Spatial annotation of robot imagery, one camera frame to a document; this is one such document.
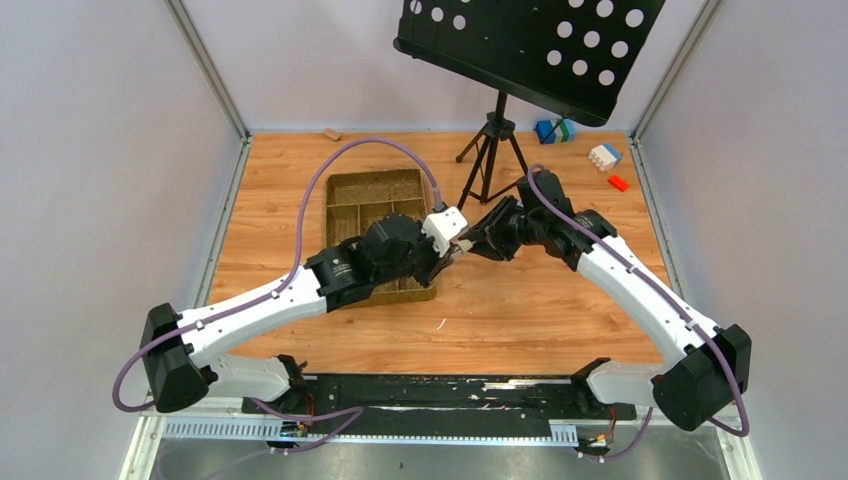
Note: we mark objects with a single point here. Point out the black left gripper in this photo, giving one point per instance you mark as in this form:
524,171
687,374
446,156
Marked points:
438,264

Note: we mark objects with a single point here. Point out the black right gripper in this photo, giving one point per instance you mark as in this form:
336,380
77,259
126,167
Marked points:
480,234

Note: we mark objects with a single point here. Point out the beige leather card holder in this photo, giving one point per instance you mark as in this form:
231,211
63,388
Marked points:
460,247

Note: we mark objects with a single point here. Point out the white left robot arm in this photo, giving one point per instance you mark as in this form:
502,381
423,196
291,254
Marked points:
186,354

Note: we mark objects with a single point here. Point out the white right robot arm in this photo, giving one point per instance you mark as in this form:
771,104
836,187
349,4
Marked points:
705,367

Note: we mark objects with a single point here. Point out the woven straw divided tray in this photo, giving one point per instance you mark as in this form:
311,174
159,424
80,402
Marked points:
354,201

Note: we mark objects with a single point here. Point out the blue green toy block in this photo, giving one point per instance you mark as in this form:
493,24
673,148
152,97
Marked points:
555,131

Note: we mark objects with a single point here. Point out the red toy block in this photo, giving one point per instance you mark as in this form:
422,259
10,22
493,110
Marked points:
619,183

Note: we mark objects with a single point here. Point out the white blue toy block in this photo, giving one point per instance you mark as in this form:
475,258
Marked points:
605,156

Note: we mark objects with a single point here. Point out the small wooden block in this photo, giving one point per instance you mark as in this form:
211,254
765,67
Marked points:
332,134

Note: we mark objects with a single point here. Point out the black music stand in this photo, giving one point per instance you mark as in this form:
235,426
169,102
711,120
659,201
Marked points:
570,58

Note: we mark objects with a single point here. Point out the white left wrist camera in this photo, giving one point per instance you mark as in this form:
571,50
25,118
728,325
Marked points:
444,227

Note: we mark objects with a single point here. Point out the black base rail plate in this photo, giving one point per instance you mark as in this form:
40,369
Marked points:
551,397

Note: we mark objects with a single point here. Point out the white slotted cable duct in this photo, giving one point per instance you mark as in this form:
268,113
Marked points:
270,430

